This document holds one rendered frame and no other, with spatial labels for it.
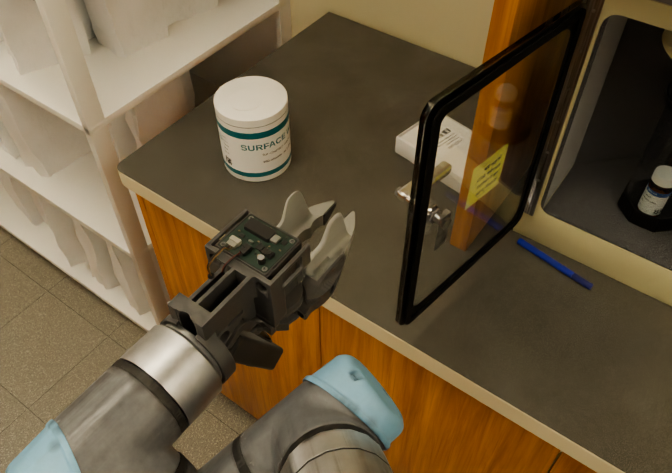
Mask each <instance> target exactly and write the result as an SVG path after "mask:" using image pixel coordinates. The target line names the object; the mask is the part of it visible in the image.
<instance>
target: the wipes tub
mask: <svg viewBox="0 0 672 473"><path fill-rule="evenodd" d="M213 102H214V108H215V114H216V120H217V126H218V131H219V137H220V142H221V148H222V153H223V159H224V162H225V166H226V168H227V170H228V171H229V172H230V173H231V174H232V175H233V176H235V177H236V178H239V179H241V180H245V181H252V182H259V181H266V180H270V179H272V178H275V177H277V176H279V175H280V174H282V173H283V172H284V171H285V170H286V169H287V168H288V166H289V164H290V162H291V141H290V125H289V109H288V96H287V91H286V89H285V88H284V87H283V86H282V85H281V84H280V83H279V82H277V81H275V80H273V79H270V78H267V77H261V76H246V77H240V78H236V79H233V80H231V81H229V82H227V83H225V84H224V85H222V86H221V87H220V88H219V89H218V90H217V91H216V93H215V95H214V100H213Z"/></svg>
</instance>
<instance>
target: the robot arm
mask: <svg viewBox="0 0 672 473"><path fill-rule="evenodd" d="M335 207H336V202H335V201H333V200H332V201H328V202H324V203H320V204H317V205H314V206H311V207H309V208H308V207H307V204H306V202H305V200H304V198H303V195H302V193H301V192H300V191H295V192H293V193H292V194H291V195H290V196H289V197H288V199H287V200H286V203H285V207H284V211H283V215H282V219H281V221H280V223H279V224H278V225H277V226H275V225H273V224H271V223H269V222H268V221H266V220H264V219H262V218H260V217H259V216H257V215H255V214H253V213H248V210H247V209H246V208H245V209H244V210H243V211H242V212H241V213H240V214H239V215H238V216H237V217H235V218H234V219H233V220H232V221H231V222H230V223H229V224H228V225H227V226H225V227H224V228H223V229H222V230H221V231H220V232H219V233H218V234H217V235H215V236H214V237H213V238H212V239H211V240H210V241H209V242H208V243H207V244H205V245H204V246H205V251H206V255H207V259H208V264H207V270H208V272H209V274H208V275H207V276H208V278H209V279H208V280H207V281H206V282H205V283H203V284H202V285H201V286H200V287H199V288H198V289H197V290H196V291H195V292H194V293H193V294H192V295H191V296H190V297H189V298H188V297H186V296H185V295H183V294H182V293H180V292H179V293H178V294H177V295H176V296H175V297H174V298H173V299H172V300H171V301H170V302H169V303H168V304H167V305H168V308H169V311H170V314H169V315H168V316H167V317H166V318H165V319H164V320H162V321H161V323H160V325H155V326H153V327H152V328H151V329H150V330H149V331H148V332H147V333H146V334H145V335H144V336H143V337H142V338H141V339H140V340H138V341H137V342H136V343H135V344H134V345H133V346H132V347H130V348H128V349H127V350H126V352H125V354H124V355H122V356H121V357H120V358H119V360H117V361H116V362H115V363H114V364H113V365H112V366H111V367H109V368H108V369H107V370H106V371H105V372H104V373H103V374H102V375H101V376H100V377H99V378H98V379H97V380H96V381H94V382H93V383H92V384H91V385H90V386H89V387H88V388H87V389H86V390H85V391H84V392H83V393H82V394H81V395H80V396H78V397H77V398H76V399H75V400H74V401H73V402H72V403H71V404H70V405H69V406H68V407H67V408H66V409H65V410H64V411H62V412H61V413H60V414H59V415H58V416H57V417H56V418H55V419H54V420H53V419H51V420H50V421H48V422H47V423H46V425H45V428H44V429H43V430H42V431H41V432H40V433H39V434H38V435H37V436H36V437H35V438H34V439H33V440H32V441H31V442H30V443H29V444H28V445H27V446H26V448H25V449H24V450H23V451H22V452H21V453H20V454H19V455H18V456H17V457H16V458H15V459H14V460H13V461H12V462H11V463H10V464H9V465H8V467H7V469H6V472H5V473H393V471H392V469H391V467H390V465H389V462H388V460H387V458H386V456H385V454H384V452H383V451H386V450H387V449H389V448H390V444H391V442H392V441H394V440H395V439H396V438H397V437H398V436H399V435H400V434H401V433H402V431H403V428H404V422H403V417H402V415H401V413H400V411H399V409H398V408H397V406H396V405H395V403H394V402H393V400H392V399H391V397H390V396H389V395H388V393H387V392H386V391H385V389H384V388H383V387H382V385H381V384H380V383H379V382H378V381H377V379H376V378H375V377H374V376H373V375H372V373H371V372H370V371H369V370H368V369H367V368H366V367H365V366H364V365H363V364H362V363H361V362H360V361H359V360H357V359H356V358H355V357H353V356H351V355H346V354H342V355H338V356H336V357H335V358H333V359H332V360H331V361H329V362H328V363H327V364H326V365H324V366H323V367H322V368H320V369H319V370H318V371H316V372H315V373H314V374H312V375H308V376H306V377H305V378H304V379H303V383H301V384H300V385H299V386H298V387H297V388H295V389H294V390H293V391H292V392H291V393H290V394H288V395H287V396H286V397H285V398H284V399H282V400H281V401H280V402H279V403H278V404H276V405H275V406H274V407H273V408H272V409H270V410H269V411H268V412H267V413H266V414H264V415H263V416H262V417H261V418H260V419H258V420H257V421H256V422H255V423H254V424H252V425H251V426H250V427H249V428H248V429H246V430H245V431H244V432H243V433H241V434H240V435H239V436H238V437H237V438H236V439H234V440H233V441H232V442H231V443H230V444H228V445H227V446H226V447H225V448H224V449H222V450H221V451H220V452H219V453H218V454H216V455H215V456H214V457H213V458H212V459H210V460H209V461H208V462H207V463H206V464H205V465H203V466H202V467H201V468H200V469H196V467H195V466H194V465H193V464H192V463H191V462H190V461H189V460H188V459H187V458H186V457H185V456H184V455H183V454H182V453H181V452H177V451H176V449H175V448H174V447H173V446H172V445H173V443H174V442H175V441H176V440H177V439H178V438H179V437H180V436H181V434H182V433H183V432H184V431H185V430H186V429H187V427H189V426H190V425H191V424H192V423H193V422H194V421H195V420H196V418H197V417H198V416H199V415H200V414H201V413H202V412H203V411H204V410H205V409H206V407H207V406H208V405H209V404H210V403H211V402H212V401H213V400H214V399H215V397H216V396H217V395H218V394H219V393H220V392H221V391H222V384H224V383H225V382H226V381H227V380H228V379H229V377H230V376H231V375H232V374H233V373H234V372H235V371H236V364H235V363H238V364H243V365H246V366H250V367H257V368H262V369H267V370H273V369H274V368H275V366H276V364H277V362H278V361H279V359H280V357H281V355H282V353H283V349H282V348H281V347H280V346H278V345H276V344H275V343H273V342H272V339H271V337H270V336H269V335H271V336H272V335H273V334H274V333H275V332H276V331H288V330H289V325H290V324H291V323H293V322H294V321H295V320H297V319H298V318H299V317H301V318H302V319H304V320H306V319H307V318H308V316H309V315H310V314H311V313H312V312H313V311H314V310H316V309H317V308H319V307H320V306H322V305H323V304H324V303H325V302H326V301H327V300H328V299H329V298H330V296H331V295H332V294H333V292H334V290H335V288H336V285H337V283H338V280H339V277H340V275H341V272H342V270H343V267H344V262H345V260H346V257H347V255H348V252H349V249H350V246H351V243H352V239H353V236H354V231H355V212H354V211H353V210H351V211H350V212H349V213H348V214H347V215H346V216H345V217H343V215H342V214H341V213H337V214H335V215H334V216H333V217H332V218H331V219H330V221H329V222H328V224H327V226H326V229H325V232H324V234H323V237H322V240H321V242H320V243H319V245H318V246H317V247H316V248H315V249H314V250H313V251H312V252H310V244H308V243H307V244H306V245H305V246H304V247H303V248H302V244H301V243H302V242H304V241H305V240H307V239H310V238H311V237H312V234H313V232H314V231H315V230H316V229H317V228H319V227H321V226H323V225H324V226H325V225H326V223H327V221H328V220H329V218H330V216H331V214H332V212H333V211H334V209H335ZM237 223H238V224H237ZM236 224H237V225H236ZM234 225H236V226H235V227H233V226H234ZM232 227H233V228H232ZM231 228H232V229H231ZM230 229H231V230H230ZM229 230H230V231H229ZM228 231H229V232H228ZM227 232H228V233H227ZM226 233H227V234H226ZM225 234H226V235H225ZM223 235H225V236H224V237H222V236H223ZM221 237H222V238H221ZM220 238H221V239H220ZM219 239H220V240H219ZM209 268H210V269H209ZM303 277H304V279H303ZM301 281H302V282H301ZM267 333H268V334H269V335H268V334H267Z"/></svg>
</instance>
